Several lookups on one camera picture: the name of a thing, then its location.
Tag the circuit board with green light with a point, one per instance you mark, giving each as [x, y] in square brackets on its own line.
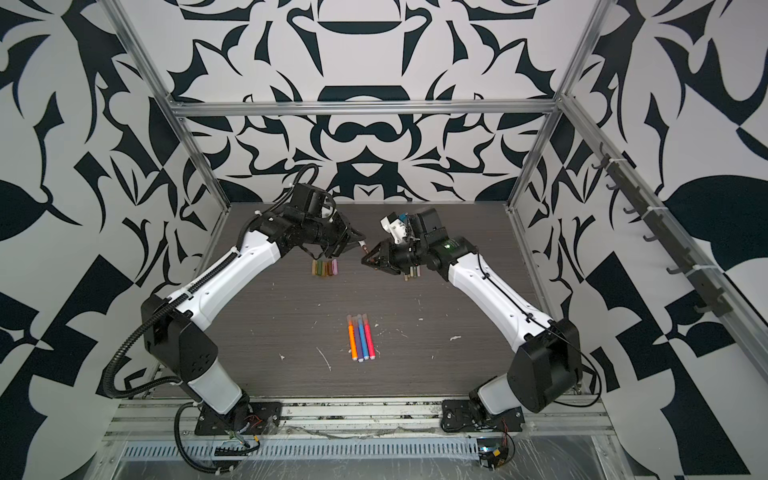
[493, 457]

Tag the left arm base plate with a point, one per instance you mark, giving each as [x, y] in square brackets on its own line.
[240, 418]

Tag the purple marker pen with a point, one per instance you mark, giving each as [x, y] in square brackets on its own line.
[357, 339]

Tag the orange marker pen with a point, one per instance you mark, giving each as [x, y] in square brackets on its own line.
[352, 339]

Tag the pink red marker pen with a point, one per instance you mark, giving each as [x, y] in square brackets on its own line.
[368, 338]

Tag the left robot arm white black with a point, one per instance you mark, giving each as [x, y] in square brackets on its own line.
[176, 326]

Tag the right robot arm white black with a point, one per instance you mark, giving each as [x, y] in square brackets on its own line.
[547, 359]

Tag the aluminium frame crossbar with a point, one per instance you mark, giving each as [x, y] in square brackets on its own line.
[384, 107]

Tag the blue marker pen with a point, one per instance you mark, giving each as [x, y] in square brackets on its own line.
[362, 338]

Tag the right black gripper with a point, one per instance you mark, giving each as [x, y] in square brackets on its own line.
[391, 261]

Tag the aluminium front rail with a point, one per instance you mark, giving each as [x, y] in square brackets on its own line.
[363, 418]

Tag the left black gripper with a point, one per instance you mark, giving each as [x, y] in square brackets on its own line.
[346, 235]

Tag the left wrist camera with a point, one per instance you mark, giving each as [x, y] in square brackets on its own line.
[329, 203]

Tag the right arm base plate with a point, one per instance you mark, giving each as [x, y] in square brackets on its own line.
[474, 415]

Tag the white slotted cable duct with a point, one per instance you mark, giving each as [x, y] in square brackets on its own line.
[340, 449]

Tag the grey hook rack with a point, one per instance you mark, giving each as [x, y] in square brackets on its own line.
[666, 230]

